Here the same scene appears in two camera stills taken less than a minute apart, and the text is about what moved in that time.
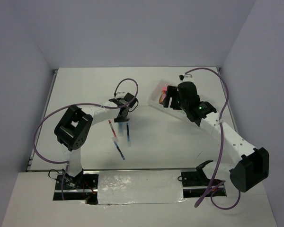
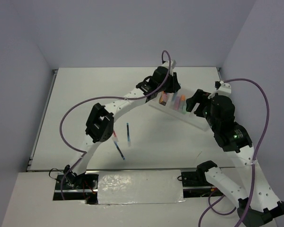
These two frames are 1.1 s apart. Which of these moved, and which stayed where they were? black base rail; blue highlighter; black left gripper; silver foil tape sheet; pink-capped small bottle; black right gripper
Moved: black right gripper; black left gripper; blue highlighter
Stayed: silver foil tape sheet; pink-capped small bottle; black base rail
